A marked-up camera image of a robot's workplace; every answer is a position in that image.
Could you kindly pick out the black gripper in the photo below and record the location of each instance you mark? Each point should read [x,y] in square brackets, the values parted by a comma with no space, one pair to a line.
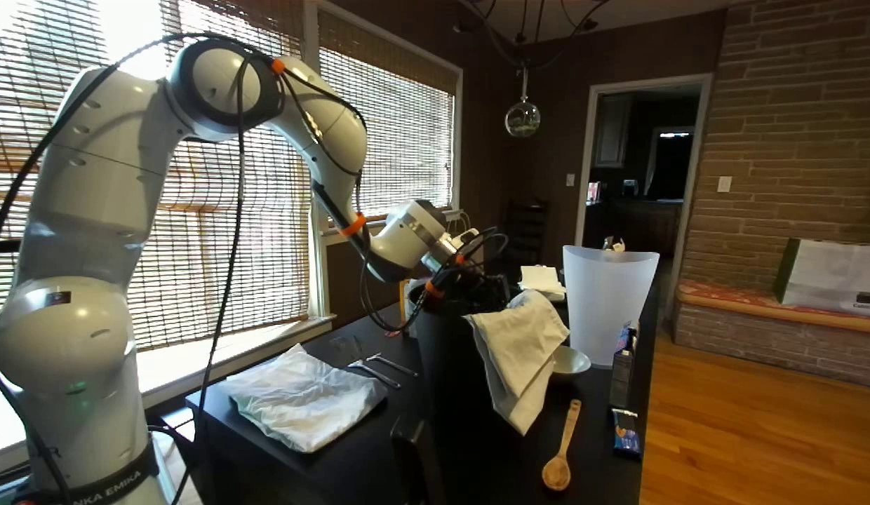
[466,275]

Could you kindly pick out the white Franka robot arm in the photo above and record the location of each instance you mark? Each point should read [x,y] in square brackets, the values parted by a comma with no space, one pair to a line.
[72,353]

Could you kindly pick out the small folded white cloth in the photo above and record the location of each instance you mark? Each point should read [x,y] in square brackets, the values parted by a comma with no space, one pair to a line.
[545,277]

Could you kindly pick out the black bin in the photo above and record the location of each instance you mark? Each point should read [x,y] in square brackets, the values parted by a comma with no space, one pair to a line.
[449,394]

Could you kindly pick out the translucent white bin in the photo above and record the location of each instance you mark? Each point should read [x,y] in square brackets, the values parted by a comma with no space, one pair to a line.
[606,298]

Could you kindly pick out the pale blue crinkled cloth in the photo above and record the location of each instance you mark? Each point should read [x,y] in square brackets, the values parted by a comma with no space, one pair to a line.
[298,401]

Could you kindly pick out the dark small shelf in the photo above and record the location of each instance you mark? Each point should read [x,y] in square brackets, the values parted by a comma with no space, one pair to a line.
[525,234]

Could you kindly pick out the silver metal tongs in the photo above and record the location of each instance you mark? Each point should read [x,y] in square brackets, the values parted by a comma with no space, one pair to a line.
[383,369]

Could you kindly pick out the narrow bamboo window blind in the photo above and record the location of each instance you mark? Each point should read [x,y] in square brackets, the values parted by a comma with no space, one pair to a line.
[407,140]

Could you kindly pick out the small white round object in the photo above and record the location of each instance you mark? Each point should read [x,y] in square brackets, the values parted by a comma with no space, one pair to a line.
[615,245]

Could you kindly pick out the hanging glass globe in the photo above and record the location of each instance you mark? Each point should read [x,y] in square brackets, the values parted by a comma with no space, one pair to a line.
[523,117]

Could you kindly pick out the dark bottle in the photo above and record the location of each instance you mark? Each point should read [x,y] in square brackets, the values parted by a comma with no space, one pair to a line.
[625,374]

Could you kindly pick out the wide bamboo window blind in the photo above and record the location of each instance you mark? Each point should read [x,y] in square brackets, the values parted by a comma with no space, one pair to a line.
[275,269]

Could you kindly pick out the black wooden table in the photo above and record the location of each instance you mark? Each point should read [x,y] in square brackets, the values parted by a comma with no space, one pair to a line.
[594,439]

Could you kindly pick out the wooden spoon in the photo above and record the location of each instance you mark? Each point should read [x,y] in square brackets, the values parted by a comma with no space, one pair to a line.
[556,468]

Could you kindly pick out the small black item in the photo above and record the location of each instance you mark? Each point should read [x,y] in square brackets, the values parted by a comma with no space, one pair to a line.
[866,298]

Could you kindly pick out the white door frame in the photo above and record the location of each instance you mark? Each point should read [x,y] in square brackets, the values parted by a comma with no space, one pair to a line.
[585,169]

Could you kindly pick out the white light switch plate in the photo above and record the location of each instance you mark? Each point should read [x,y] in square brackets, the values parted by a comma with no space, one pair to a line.
[726,182]

